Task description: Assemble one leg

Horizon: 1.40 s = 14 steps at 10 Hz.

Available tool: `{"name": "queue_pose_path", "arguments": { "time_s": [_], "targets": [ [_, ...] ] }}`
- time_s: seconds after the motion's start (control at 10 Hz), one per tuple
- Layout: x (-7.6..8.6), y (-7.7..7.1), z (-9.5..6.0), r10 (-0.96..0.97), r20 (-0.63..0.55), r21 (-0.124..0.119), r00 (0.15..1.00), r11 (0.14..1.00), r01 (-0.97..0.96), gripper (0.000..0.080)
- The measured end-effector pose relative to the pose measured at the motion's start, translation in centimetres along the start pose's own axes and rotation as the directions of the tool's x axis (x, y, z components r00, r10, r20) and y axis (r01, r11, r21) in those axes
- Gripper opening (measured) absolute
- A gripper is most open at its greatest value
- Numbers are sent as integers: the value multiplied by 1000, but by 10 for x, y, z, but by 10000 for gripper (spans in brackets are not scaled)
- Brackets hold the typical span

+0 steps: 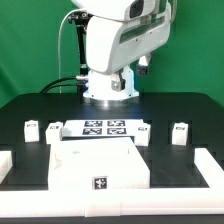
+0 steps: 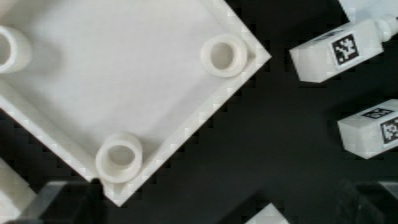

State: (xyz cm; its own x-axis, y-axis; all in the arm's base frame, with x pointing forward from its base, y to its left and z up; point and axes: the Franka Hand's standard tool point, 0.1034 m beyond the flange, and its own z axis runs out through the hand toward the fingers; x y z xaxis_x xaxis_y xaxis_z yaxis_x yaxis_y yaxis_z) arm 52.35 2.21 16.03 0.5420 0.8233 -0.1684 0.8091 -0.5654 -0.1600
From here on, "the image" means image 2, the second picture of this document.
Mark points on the white square tabletop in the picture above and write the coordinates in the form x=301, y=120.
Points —
x=120, y=70

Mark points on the white table leg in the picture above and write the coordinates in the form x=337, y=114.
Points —
x=369, y=130
x=340, y=49

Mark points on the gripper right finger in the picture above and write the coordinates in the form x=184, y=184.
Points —
x=369, y=203

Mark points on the white obstacle fence front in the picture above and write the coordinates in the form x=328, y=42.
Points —
x=17, y=194

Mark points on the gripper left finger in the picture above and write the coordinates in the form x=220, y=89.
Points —
x=69, y=204

